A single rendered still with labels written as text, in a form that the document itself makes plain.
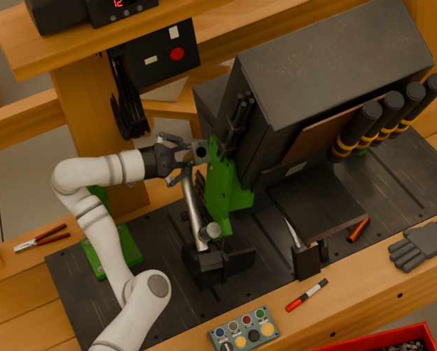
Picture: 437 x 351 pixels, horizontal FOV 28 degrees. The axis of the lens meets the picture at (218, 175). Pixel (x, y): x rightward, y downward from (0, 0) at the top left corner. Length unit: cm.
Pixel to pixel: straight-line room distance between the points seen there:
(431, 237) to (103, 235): 82
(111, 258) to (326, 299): 54
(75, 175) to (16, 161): 222
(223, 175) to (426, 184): 64
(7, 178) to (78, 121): 190
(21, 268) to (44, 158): 173
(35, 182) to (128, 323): 223
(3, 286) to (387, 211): 104
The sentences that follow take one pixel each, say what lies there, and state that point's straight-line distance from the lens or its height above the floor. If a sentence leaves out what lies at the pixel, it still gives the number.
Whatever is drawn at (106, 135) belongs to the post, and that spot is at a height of 117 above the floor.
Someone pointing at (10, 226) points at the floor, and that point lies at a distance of 383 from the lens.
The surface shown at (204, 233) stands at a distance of 208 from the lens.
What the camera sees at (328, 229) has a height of 113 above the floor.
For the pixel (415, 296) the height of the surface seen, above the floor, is 82.
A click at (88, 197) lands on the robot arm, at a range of 193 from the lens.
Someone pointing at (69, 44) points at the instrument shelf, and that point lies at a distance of 194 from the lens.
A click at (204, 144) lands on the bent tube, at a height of 124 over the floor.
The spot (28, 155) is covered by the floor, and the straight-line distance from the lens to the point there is 414.
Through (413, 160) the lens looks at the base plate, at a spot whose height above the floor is 90.
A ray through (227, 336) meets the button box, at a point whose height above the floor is 94.
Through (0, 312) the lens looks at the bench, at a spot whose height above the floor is 88.
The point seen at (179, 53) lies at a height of 141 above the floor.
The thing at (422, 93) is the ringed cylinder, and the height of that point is 151.
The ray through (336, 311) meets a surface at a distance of 210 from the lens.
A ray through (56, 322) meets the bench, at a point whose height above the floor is 88.
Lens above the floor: 259
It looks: 44 degrees down
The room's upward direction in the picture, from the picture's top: 11 degrees counter-clockwise
